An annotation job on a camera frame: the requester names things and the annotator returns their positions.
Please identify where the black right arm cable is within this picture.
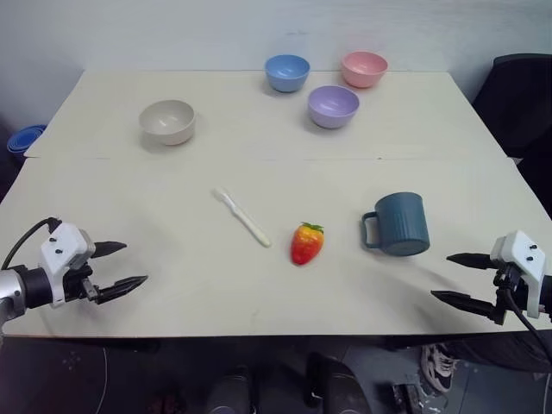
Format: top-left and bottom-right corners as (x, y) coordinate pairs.
(506, 287), (552, 354)

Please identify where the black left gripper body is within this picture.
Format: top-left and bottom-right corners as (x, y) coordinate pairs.
(64, 258), (101, 305)

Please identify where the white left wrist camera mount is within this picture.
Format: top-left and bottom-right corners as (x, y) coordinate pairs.
(40, 222), (96, 309)

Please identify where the dark rounded robot foot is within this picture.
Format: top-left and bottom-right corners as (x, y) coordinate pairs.
(304, 352), (380, 414)
(205, 365), (252, 414)

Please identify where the beige bowl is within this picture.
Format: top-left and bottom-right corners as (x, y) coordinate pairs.
(138, 99), (197, 147)

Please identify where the pink bowl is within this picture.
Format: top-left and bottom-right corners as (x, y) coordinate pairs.
(341, 51), (389, 89)

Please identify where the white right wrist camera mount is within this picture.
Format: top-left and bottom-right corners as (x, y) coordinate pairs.
(491, 229), (548, 319)

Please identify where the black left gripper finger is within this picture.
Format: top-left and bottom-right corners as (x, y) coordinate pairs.
(91, 241), (128, 260)
(97, 275), (149, 305)

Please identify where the stack of blue bowls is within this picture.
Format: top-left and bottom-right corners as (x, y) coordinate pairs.
(7, 124), (47, 164)

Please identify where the dark teal ribbed mug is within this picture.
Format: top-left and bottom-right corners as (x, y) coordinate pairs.
(360, 191), (432, 258)

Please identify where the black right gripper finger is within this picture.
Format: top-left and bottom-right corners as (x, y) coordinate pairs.
(446, 253), (498, 271)
(430, 290), (498, 321)

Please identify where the blue bowl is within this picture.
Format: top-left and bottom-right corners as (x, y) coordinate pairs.
(263, 53), (311, 93)

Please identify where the person's sneaker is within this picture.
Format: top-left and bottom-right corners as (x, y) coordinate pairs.
(420, 343), (455, 394)

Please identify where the white toothbrush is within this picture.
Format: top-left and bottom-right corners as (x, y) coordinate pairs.
(213, 187), (273, 248)

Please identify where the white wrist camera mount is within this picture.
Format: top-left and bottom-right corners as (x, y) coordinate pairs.
(491, 229), (548, 319)
(40, 222), (96, 309)

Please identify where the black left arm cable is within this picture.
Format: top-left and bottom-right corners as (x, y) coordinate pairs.
(0, 217), (60, 273)

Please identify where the red toy strawberry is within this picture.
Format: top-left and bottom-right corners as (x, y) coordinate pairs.
(290, 222), (326, 267)

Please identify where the purple bowl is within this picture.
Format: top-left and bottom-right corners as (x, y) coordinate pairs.
(306, 85), (361, 129)

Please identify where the black chair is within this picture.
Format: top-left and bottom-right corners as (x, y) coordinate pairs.
(472, 53), (552, 208)

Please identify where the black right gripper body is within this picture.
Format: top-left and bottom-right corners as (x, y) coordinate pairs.
(491, 262), (530, 324)

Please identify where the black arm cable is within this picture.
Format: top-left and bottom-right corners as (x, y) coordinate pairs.
(0, 217), (60, 273)
(506, 287), (552, 354)

